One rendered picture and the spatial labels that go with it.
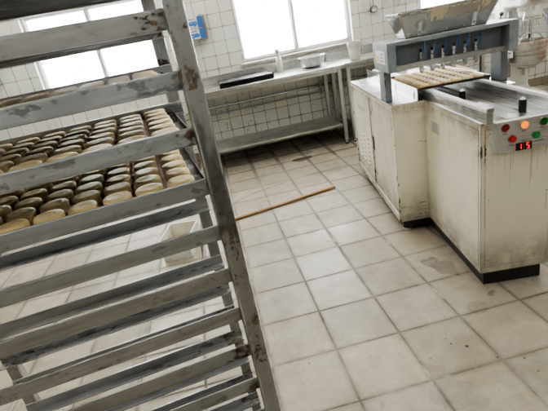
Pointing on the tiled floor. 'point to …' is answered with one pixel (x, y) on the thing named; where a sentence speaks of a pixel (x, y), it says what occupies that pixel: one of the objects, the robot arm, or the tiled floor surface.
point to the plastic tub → (178, 236)
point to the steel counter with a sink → (291, 72)
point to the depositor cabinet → (395, 148)
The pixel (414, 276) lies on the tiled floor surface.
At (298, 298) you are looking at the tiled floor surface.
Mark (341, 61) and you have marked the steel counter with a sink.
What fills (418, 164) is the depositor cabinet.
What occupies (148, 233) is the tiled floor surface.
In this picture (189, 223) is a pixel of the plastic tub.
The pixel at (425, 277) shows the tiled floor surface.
